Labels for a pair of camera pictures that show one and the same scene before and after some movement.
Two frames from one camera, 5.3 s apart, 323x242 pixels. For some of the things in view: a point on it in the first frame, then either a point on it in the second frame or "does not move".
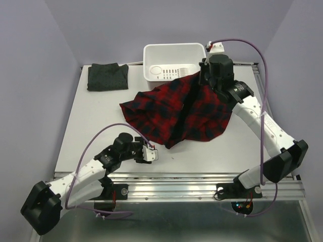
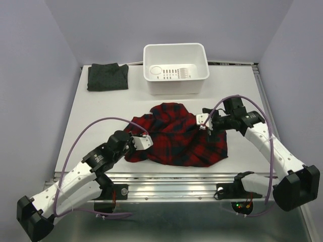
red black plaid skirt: x=176 y=112 -> x=177 y=137
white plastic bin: x=163 y=63 does not move
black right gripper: x=204 y=67 -> x=214 y=114
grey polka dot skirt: x=107 y=76 does not move
